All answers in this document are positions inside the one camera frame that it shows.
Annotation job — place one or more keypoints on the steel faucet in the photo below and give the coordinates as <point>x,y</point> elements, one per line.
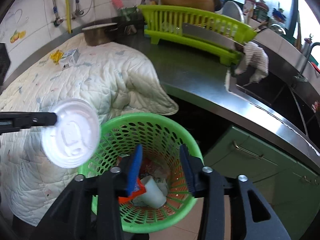
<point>306,60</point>

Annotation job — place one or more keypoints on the white plastic cup lid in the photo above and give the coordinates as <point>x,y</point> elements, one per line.
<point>72,135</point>

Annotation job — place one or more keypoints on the blue and white milk carton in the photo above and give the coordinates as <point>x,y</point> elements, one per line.
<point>72,55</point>

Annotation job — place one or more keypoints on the pink brush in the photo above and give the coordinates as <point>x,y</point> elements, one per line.
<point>117,2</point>

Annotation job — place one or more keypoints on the yellow snack wrapper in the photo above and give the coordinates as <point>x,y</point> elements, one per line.
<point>56,57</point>

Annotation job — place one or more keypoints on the white quilted blanket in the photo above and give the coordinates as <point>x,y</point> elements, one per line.
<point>100,80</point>

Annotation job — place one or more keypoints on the white plate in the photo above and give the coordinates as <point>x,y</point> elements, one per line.
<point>232,10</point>

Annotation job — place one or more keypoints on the white rag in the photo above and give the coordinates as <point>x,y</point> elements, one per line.
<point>255,57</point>

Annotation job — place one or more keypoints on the steel sink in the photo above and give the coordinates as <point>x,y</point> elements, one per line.
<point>275,92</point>

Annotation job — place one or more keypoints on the steel cleaver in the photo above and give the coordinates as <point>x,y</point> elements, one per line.
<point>210,36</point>

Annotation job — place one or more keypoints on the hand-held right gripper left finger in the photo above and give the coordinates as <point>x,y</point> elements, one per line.
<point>135,170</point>

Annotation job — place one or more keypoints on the green plastic basket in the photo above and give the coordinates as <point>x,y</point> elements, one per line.
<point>160,127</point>

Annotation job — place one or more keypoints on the small barcode paper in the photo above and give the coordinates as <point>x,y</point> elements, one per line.
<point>66,66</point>

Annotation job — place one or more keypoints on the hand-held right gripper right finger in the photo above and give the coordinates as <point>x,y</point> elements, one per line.
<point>187,170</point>

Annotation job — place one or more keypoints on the green dish rack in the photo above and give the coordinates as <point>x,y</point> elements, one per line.
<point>175,17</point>

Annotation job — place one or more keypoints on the window with stickers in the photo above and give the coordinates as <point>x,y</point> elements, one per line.
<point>270,0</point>

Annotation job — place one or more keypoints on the green cabinet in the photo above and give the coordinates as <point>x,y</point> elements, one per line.
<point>250,180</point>

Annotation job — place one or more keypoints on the metal pot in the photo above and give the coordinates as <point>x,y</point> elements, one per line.
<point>97,36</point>

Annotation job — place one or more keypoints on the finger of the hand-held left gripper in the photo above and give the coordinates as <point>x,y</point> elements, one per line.
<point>30,120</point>

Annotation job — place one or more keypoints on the orange snack wrapper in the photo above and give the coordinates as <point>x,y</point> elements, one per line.
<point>141,188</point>

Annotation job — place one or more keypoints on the white paper cup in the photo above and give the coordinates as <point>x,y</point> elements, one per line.
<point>153,192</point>

